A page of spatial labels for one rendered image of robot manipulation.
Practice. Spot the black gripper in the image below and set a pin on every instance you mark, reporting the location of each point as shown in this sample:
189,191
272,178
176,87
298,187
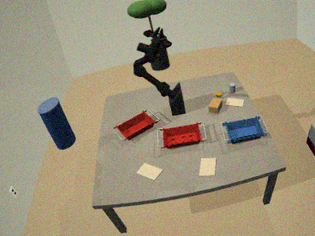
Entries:
157,39

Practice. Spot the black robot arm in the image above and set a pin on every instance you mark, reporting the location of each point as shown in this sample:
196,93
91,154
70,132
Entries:
139,70

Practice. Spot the grey cylinder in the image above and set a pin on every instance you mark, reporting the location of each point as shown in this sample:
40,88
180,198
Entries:
232,87

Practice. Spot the beige flat rectangular panel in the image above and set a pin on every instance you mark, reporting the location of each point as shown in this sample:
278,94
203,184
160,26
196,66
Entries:
149,171
207,167
235,102

